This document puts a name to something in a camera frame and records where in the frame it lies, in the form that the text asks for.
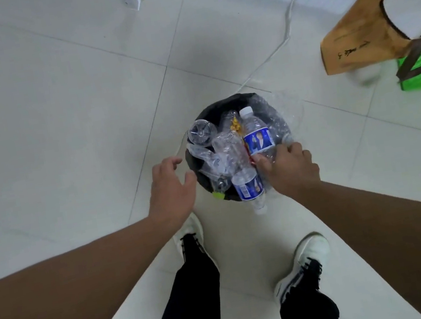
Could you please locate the person's right hand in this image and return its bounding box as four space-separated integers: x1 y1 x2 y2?
251 139 324 204

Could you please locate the person's left hand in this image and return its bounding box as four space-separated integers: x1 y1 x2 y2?
139 153 206 236

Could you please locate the blue label water bottle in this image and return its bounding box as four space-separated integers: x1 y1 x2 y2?
237 102 281 169
227 150 271 218

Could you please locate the person's right forearm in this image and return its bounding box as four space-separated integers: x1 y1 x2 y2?
291 164 421 319

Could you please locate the person's left forearm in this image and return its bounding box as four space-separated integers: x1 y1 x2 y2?
0 208 205 319

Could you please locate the black round trash bin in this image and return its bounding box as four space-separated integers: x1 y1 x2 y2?
177 86 304 211

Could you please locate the pile of crushed clear bottles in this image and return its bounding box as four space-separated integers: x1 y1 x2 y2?
183 108 257 192

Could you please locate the person's left white shoe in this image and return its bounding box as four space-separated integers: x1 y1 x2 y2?
169 210 218 276

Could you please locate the person's white shoe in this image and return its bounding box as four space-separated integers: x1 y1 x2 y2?
169 210 218 276
265 231 339 308

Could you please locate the person's right white shoe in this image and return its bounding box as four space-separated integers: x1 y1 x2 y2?
265 231 339 308

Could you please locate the person's left leg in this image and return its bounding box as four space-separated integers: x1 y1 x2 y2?
130 245 228 319

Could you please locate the person's leg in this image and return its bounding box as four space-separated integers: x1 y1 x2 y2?
272 257 345 319
130 245 228 319

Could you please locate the person's right leg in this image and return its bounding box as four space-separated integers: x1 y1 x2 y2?
272 257 345 319

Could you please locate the brown paper bag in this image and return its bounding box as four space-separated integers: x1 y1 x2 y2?
312 0 421 77

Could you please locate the white cable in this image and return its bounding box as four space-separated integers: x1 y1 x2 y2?
226 0 331 86

